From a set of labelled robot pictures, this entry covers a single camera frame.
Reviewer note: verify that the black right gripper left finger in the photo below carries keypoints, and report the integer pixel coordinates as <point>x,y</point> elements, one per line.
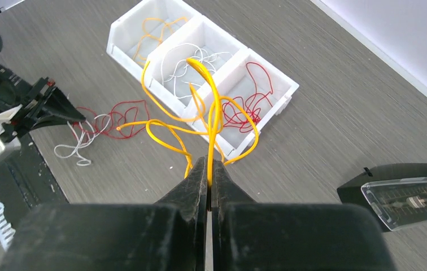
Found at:
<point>169,234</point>

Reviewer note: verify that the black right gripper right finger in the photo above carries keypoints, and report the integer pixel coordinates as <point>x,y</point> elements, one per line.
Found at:
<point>248,235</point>

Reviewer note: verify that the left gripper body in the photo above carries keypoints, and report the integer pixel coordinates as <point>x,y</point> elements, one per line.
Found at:
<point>15,91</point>

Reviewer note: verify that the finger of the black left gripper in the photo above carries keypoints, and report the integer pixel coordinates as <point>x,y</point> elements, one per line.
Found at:
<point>53,109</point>

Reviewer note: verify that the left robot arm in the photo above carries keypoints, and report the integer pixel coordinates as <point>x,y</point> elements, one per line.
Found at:
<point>41,104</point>

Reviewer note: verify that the white three-compartment tray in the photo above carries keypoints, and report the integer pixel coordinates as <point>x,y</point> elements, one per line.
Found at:
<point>206,77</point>

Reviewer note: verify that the black metronome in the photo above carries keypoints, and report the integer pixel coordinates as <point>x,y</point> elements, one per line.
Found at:
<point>395,194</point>

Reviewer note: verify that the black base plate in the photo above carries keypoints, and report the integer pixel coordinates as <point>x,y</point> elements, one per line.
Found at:
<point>26,181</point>

